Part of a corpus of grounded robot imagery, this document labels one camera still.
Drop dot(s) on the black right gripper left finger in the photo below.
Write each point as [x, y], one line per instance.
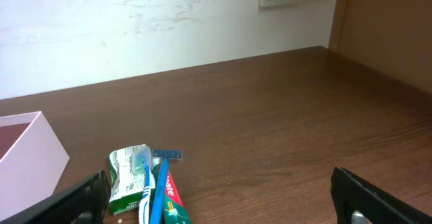
[85, 202]

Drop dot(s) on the blue disposable razor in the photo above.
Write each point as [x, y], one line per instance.
[165, 156]

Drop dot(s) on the pink open cardboard box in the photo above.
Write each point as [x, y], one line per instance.
[32, 161]

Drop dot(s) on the green red toothpaste tube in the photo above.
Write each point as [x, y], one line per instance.
[174, 211]

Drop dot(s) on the green white soap packet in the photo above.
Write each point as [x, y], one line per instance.
[128, 178]

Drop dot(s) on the blue white toothbrush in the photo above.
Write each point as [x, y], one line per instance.
[142, 163]

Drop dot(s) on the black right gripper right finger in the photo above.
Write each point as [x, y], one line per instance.
[358, 201]

